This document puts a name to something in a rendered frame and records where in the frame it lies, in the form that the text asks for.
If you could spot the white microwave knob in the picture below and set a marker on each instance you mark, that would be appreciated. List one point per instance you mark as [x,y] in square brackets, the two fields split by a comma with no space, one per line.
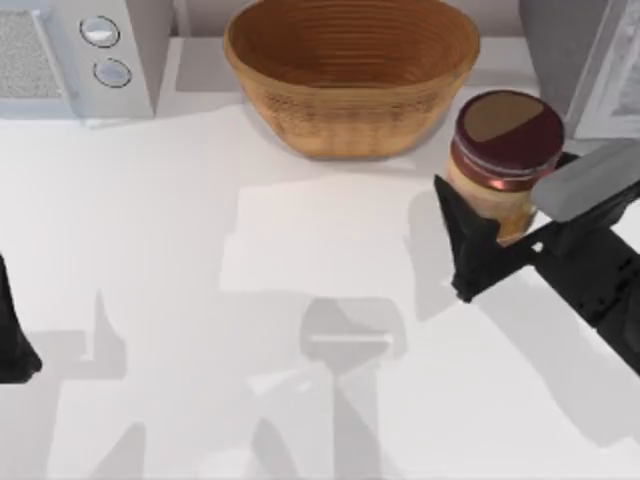
[99,31]
[112,72]

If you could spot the pale microwave oven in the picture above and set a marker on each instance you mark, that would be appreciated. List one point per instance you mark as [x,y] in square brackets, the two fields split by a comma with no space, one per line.
[145,60]

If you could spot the glass jar with maroon lid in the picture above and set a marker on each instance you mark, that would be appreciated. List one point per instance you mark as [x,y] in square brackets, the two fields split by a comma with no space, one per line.
[505,135]

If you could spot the woven wooden basket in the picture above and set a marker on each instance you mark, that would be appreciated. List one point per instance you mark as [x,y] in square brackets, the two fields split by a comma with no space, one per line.
[350,75]

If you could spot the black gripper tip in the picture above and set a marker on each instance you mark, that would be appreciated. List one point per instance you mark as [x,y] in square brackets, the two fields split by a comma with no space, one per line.
[15,335]

